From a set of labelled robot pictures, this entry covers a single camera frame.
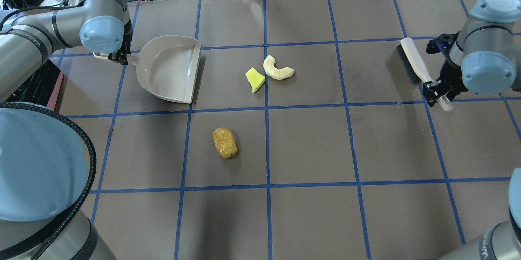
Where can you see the yellow-green sponge piece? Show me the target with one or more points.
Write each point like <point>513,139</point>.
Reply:
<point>255,79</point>

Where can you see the curved pale melon slice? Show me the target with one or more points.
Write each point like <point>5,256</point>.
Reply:
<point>269,66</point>

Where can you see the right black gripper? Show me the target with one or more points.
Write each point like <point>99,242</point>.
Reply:
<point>449,76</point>

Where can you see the beige hand brush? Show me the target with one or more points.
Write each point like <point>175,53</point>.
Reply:
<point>419,66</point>

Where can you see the beige plastic dustpan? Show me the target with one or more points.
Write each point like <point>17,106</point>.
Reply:
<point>167,67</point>

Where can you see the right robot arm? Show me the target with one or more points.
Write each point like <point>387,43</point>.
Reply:
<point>481,57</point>

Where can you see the pink bin with black bag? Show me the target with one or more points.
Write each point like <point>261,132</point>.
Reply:
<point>40,86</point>

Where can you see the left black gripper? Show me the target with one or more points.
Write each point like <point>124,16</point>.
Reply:
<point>121,57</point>

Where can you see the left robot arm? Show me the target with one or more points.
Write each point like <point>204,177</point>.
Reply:
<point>100,26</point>

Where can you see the orange-brown potato-like lump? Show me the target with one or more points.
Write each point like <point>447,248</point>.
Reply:
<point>225,142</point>

